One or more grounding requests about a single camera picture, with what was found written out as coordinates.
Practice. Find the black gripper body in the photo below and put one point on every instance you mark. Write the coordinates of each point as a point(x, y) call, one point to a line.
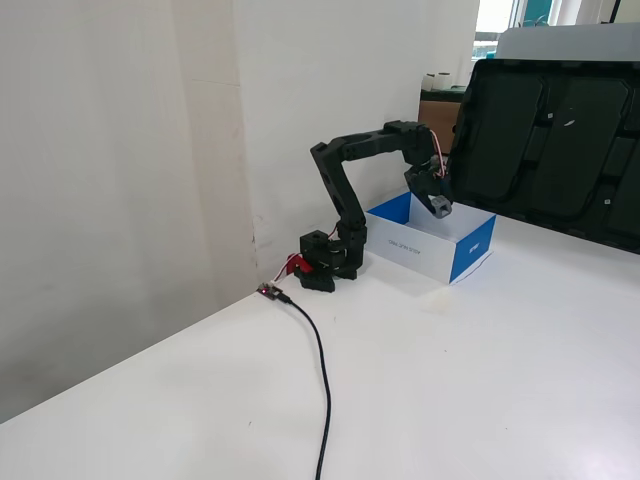
point(424, 189)

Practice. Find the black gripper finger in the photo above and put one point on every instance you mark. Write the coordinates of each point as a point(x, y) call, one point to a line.
point(424, 202)
point(448, 200)

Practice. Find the gray cube block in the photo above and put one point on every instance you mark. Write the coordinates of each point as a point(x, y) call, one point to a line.
point(442, 208)

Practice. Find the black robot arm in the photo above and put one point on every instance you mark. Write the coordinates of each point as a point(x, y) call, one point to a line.
point(345, 195)

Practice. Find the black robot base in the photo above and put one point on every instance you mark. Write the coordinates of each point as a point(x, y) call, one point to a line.
point(325, 260)

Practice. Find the blue and white cardboard box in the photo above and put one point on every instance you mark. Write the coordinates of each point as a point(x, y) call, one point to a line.
point(430, 245)

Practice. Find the brown cardboard box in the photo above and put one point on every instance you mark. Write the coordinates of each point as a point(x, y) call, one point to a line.
point(440, 117)

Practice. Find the dark green cabinet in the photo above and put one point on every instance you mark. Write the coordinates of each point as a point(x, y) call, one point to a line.
point(442, 94)

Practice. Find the white cup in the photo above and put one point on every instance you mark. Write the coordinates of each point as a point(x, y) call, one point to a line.
point(430, 81)
point(445, 81)

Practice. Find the black plastic tray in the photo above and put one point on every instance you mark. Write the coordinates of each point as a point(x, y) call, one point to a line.
point(545, 145)

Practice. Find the red clamp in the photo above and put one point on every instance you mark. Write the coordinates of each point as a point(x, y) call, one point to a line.
point(295, 262)

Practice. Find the small controller board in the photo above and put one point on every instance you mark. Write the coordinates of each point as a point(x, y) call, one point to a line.
point(270, 291)

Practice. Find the gray rounded panel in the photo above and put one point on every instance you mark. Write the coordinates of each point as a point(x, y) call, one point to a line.
point(570, 42)

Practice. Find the window with white frame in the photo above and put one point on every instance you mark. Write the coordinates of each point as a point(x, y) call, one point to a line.
point(500, 25)

